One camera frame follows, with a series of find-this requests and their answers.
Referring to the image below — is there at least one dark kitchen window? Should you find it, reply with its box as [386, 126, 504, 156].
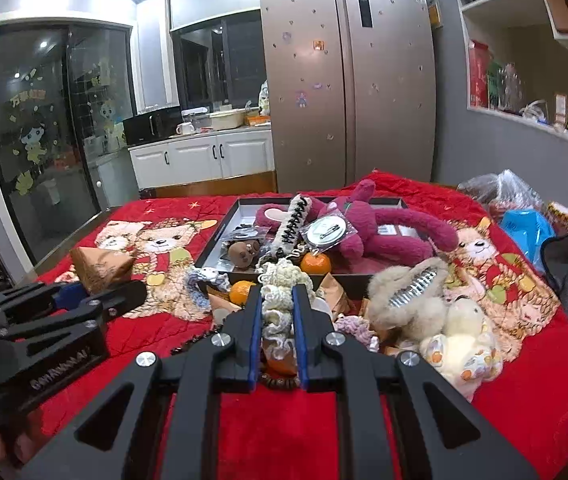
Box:
[170, 9, 268, 112]

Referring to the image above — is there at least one brown bear keychain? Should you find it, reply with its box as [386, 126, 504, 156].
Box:
[227, 240, 261, 267]

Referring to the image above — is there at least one clear glass jar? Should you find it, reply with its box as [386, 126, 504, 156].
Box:
[501, 62, 528, 114]

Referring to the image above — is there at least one black white claw hair clip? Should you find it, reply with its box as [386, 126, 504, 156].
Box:
[269, 195, 316, 257]

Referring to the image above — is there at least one blue plastic bag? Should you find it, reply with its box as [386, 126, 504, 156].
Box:
[501, 209, 558, 274]

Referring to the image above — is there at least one round badge in clear wrap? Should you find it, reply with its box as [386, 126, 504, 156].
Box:
[300, 215, 359, 257]

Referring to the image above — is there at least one black microwave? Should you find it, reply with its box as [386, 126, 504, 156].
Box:
[122, 106, 184, 146]

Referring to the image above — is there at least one silver double-door refrigerator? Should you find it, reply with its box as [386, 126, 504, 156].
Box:
[258, 0, 438, 194]

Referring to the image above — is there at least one glass sliding door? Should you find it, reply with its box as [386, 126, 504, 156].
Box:
[0, 15, 138, 272]

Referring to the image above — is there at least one beige furry hair clip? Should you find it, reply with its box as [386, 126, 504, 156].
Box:
[366, 256, 453, 347]

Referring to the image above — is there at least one white wall shelf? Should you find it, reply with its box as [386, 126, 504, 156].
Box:
[459, 0, 568, 152]

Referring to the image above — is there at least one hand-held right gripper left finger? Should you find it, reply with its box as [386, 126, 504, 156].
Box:
[19, 284, 266, 480]

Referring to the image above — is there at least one green box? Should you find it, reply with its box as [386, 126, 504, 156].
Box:
[486, 57, 508, 111]

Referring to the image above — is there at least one brown bead bracelet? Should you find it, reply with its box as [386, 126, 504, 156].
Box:
[259, 372, 303, 392]

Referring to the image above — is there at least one dark storage box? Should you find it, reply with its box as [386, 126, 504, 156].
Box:
[195, 196, 430, 281]

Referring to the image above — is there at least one white kitchen cabinet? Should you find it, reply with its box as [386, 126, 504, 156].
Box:
[128, 129, 275, 191]

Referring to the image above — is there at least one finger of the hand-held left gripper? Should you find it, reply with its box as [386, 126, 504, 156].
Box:
[0, 282, 86, 318]
[0, 280, 148, 343]

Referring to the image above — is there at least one red printed blanket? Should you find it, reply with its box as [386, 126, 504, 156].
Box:
[29, 172, 568, 480]

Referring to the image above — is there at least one white blue crochet scrunchie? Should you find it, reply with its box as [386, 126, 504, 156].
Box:
[186, 266, 233, 307]

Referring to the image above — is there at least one pink crochet scrunchie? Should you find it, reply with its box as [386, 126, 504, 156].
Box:
[334, 315, 381, 354]

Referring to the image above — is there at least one red box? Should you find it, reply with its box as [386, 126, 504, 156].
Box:
[468, 40, 490, 109]

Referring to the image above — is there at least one cream crochet scrunchie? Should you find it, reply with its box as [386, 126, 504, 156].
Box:
[259, 259, 323, 361]

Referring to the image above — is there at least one clear plastic bag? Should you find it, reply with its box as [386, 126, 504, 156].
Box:
[456, 169, 546, 222]

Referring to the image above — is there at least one kraft paper packet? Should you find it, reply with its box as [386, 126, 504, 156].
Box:
[70, 246, 135, 295]

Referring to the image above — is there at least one cream plush rabbit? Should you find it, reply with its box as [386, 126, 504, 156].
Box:
[420, 295, 506, 404]

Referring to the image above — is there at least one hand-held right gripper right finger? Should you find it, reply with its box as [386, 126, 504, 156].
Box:
[291, 284, 540, 480]

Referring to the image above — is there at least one tangerine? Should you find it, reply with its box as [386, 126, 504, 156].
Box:
[229, 280, 258, 307]
[300, 252, 333, 276]

